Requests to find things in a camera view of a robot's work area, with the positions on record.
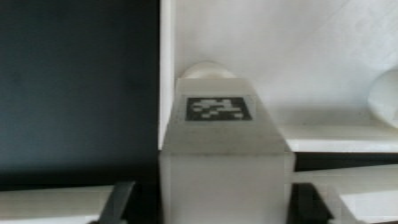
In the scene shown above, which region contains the white square tabletop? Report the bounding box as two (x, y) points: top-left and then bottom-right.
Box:
(159, 0), (398, 153)

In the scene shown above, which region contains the white U-shaped obstacle fence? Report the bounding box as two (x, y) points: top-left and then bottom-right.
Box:
(0, 164), (398, 224)

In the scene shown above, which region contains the white table leg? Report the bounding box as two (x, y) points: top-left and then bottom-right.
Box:
(159, 62), (294, 224)

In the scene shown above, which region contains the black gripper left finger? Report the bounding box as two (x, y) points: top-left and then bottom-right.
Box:
(86, 181), (134, 224)

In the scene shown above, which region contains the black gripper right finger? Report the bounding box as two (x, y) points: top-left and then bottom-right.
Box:
(287, 183), (331, 224)

